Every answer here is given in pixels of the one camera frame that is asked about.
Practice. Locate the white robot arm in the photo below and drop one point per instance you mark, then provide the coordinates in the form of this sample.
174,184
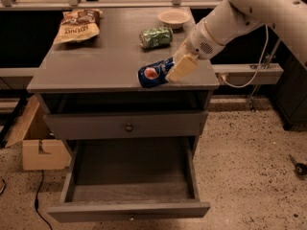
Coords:
233,18

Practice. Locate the open grey lower drawer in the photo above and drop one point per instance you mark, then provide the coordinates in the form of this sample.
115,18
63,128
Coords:
130,179

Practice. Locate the white bowl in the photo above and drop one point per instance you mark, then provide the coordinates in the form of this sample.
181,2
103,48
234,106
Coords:
174,18

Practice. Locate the blue pepsi can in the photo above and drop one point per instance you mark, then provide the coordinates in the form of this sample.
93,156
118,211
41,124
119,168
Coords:
154,74

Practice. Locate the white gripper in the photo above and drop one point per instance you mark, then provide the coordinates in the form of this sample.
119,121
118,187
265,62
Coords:
200,41

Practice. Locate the closed grey upper drawer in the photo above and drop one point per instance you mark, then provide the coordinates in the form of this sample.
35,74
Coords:
126,125

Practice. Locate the cardboard box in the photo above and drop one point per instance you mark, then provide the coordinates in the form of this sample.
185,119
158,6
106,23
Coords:
40,151

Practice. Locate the grey counter rail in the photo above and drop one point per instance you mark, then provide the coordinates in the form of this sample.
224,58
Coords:
240,74

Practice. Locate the black caster wheel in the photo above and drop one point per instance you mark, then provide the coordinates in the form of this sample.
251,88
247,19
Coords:
300,168

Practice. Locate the grey drawer cabinet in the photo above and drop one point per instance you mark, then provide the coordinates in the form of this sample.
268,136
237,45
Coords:
100,77

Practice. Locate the green soda can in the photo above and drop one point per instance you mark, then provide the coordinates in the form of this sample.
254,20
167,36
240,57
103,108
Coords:
155,37

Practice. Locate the brown chip bag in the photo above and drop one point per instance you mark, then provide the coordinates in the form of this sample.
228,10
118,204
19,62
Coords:
78,25

